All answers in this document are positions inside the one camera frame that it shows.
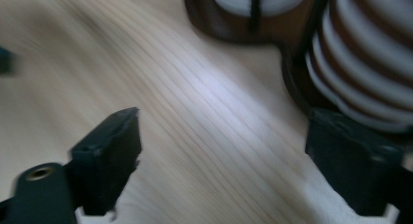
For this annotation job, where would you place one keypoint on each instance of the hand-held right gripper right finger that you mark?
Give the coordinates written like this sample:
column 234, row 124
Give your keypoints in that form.
column 354, row 165

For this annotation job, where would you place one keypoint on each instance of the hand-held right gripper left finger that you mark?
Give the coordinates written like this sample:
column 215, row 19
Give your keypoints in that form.
column 107, row 159

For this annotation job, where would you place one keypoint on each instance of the stack of brown paper cups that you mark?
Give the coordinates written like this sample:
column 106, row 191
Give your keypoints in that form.
column 363, row 55

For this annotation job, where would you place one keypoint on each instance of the dark brown cup holder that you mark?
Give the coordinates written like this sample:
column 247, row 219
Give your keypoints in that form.
column 220, row 26

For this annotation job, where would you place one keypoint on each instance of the stack of white paper cups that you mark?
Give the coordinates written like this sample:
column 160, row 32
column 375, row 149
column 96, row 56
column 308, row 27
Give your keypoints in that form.
column 227, row 3

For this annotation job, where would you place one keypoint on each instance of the small dark object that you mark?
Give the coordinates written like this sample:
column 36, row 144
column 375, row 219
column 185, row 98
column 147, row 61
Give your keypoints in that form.
column 6, row 61

